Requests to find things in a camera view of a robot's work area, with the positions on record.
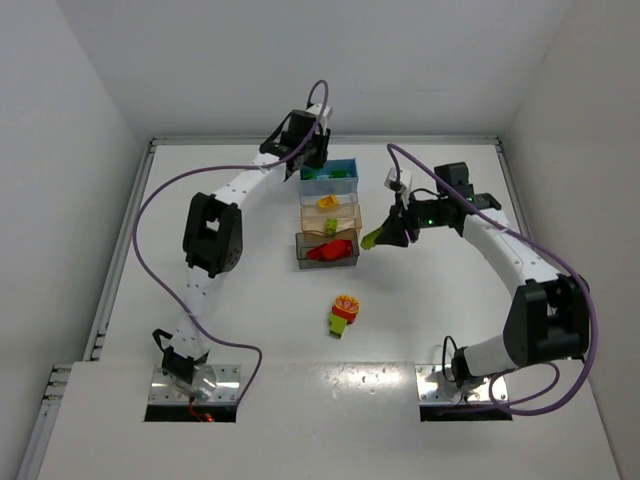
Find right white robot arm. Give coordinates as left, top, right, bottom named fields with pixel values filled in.
left=362, top=162, right=590, bottom=386

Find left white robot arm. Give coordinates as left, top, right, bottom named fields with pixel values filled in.
left=154, top=102, right=331, bottom=400

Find red curved lego brick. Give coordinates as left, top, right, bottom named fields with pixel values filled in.
left=306, top=242, right=343, bottom=262

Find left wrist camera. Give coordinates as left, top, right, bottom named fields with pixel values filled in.
left=305, top=103, right=333, bottom=131

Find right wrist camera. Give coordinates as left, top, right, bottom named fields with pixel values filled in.
left=384, top=168, right=413, bottom=203

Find grey plastic container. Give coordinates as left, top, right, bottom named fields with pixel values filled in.
left=295, top=229, right=360, bottom=270

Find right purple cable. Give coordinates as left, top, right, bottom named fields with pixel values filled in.
left=387, top=143, right=599, bottom=417

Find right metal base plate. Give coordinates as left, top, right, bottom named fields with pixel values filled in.
left=415, top=362, right=493, bottom=408

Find orange plastic container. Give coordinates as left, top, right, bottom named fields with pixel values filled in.
left=300, top=203, right=362, bottom=234

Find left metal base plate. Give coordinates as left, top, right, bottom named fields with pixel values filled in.
left=148, top=364, right=240, bottom=407

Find metal base plate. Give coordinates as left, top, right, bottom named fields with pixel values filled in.
left=415, top=362, right=493, bottom=408
left=148, top=364, right=240, bottom=407

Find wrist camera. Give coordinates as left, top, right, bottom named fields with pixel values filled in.
left=384, top=168, right=413, bottom=203
left=305, top=103, right=333, bottom=131

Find red round lego brick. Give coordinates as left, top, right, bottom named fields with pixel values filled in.
left=330, top=239, right=352, bottom=258

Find dark green lego brick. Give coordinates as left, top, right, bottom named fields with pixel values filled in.
left=300, top=170, right=319, bottom=180

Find blue plastic container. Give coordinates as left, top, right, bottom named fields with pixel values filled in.
left=300, top=158, right=359, bottom=184

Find clear plastic container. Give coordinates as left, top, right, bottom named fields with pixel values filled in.
left=300, top=177, right=359, bottom=206

